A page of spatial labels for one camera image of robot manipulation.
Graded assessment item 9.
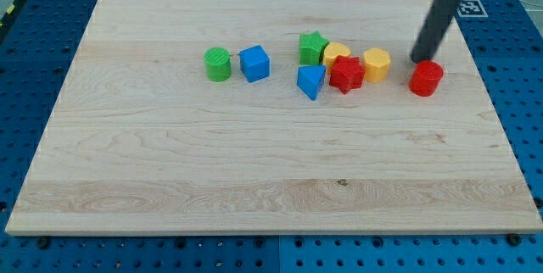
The blue cube block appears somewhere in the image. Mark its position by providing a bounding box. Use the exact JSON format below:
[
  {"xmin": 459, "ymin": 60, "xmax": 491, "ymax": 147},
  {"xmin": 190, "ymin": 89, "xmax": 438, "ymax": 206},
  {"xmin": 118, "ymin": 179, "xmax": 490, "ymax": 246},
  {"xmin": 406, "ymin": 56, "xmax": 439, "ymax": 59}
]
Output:
[{"xmin": 239, "ymin": 45, "xmax": 271, "ymax": 83}]

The blue triangle block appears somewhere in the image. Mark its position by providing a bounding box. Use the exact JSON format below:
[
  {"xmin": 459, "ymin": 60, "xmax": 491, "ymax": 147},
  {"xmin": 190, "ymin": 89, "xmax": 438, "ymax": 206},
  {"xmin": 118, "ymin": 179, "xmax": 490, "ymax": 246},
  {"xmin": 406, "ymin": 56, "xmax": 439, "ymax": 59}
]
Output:
[{"xmin": 296, "ymin": 65, "xmax": 326, "ymax": 101}]

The green cylinder block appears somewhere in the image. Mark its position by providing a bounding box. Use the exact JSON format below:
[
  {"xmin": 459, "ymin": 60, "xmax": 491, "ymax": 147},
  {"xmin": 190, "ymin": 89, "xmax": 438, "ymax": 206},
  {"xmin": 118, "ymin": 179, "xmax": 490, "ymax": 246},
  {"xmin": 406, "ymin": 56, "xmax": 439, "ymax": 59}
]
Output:
[{"xmin": 204, "ymin": 47, "xmax": 232, "ymax": 82}]

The wooden board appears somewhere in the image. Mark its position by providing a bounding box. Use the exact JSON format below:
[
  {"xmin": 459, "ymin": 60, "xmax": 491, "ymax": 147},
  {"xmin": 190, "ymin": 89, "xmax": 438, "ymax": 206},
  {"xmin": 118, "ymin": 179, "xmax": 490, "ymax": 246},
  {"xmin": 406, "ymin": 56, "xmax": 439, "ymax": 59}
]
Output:
[{"xmin": 6, "ymin": 0, "xmax": 542, "ymax": 236}]

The green star block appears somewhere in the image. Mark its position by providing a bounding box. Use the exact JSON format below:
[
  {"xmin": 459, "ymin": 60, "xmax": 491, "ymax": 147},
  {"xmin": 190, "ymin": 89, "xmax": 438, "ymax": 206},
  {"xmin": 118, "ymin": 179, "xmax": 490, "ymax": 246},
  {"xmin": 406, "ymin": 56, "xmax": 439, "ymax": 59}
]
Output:
[{"xmin": 299, "ymin": 31, "xmax": 329, "ymax": 65}]

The red star block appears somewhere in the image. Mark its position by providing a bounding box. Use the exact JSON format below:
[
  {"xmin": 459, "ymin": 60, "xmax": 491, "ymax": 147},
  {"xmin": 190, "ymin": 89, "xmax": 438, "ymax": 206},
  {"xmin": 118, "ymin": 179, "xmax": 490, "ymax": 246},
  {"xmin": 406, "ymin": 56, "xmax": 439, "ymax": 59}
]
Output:
[{"xmin": 329, "ymin": 56, "xmax": 366, "ymax": 94}]

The yellow heart block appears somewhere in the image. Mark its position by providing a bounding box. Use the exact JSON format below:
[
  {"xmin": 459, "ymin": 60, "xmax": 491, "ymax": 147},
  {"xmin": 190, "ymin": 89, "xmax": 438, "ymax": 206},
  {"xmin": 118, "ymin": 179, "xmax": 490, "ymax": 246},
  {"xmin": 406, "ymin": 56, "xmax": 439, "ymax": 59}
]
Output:
[{"xmin": 322, "ymin": 42, "xmax": 351, "ymax": 75}]

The yellow hexagon block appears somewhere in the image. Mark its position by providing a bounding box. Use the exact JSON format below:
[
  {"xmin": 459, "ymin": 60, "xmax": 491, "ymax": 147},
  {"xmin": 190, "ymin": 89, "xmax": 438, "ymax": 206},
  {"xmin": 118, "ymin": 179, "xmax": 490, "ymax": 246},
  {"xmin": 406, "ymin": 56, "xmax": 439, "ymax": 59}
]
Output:
[{"xmin": 363, "ymin": 47, "xmax": 391, "ymax": 83}]

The red cylinder block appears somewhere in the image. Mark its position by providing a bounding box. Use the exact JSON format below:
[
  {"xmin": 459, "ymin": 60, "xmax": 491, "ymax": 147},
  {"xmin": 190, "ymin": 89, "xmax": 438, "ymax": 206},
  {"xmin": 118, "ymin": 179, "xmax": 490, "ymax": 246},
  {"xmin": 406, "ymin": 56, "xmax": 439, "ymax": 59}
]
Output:
[{"xmin": 408, "ymin": 60, "xmax": 445, "ymax": 97}]

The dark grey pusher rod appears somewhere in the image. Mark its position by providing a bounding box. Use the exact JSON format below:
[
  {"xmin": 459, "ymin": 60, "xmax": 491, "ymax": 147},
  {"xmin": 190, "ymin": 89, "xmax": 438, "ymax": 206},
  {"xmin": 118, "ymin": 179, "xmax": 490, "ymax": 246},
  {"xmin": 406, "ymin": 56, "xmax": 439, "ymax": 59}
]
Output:
[{"xmin": 410, "ymin": 0, "xmax": 461, "ymax": 64}]

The white fiducial marker tag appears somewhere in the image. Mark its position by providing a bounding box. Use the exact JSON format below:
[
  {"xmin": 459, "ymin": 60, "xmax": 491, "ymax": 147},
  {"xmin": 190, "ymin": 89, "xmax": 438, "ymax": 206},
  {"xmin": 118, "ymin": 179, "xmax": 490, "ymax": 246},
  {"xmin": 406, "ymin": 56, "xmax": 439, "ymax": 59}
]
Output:
[{"xmin": 457, "ymin": 0, "xmax": 488, "ymax": 18}]

